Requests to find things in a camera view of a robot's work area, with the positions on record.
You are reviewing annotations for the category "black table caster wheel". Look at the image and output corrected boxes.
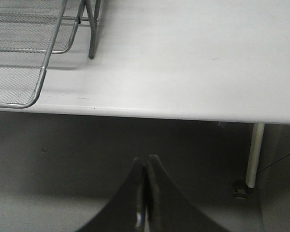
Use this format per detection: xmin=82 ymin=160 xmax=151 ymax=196
xmin=232 ymin=180 xmax=254 ymax=200

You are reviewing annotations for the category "white table leg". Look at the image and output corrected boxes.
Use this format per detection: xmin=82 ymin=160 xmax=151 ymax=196
xmin=245 ymin=123 xmax=265 ymax=189

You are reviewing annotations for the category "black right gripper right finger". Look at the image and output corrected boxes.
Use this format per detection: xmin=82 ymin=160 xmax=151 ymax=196
xmin=146 ymin=155 xmax=226 ymax=232

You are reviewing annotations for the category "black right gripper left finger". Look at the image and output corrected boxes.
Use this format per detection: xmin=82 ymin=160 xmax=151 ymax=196
xmin=78 ymin=158 xmax=145 ymax=232

